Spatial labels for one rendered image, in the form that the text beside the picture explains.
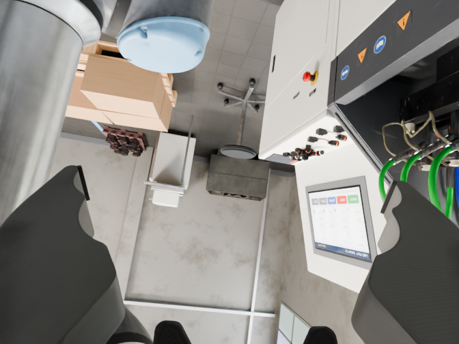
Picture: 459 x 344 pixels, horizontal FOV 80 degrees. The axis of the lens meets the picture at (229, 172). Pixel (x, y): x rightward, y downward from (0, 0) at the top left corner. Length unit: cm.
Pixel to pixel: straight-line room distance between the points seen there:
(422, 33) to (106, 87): 227
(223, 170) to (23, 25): 507
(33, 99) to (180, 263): 617
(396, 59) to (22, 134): 68
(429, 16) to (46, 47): 64
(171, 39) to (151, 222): 604
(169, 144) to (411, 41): 418
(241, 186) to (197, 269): 222
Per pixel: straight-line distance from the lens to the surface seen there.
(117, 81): 260
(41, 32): 36
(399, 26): 78
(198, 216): 634
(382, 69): 77
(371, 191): 111
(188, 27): 40
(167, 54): 42
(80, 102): 315
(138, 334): 33
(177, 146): 463
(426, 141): 96
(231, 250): 650
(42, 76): 34
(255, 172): 534
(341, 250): 132
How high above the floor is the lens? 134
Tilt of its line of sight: 10 degrees down
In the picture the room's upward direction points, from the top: 172 degrees counter-clockwise
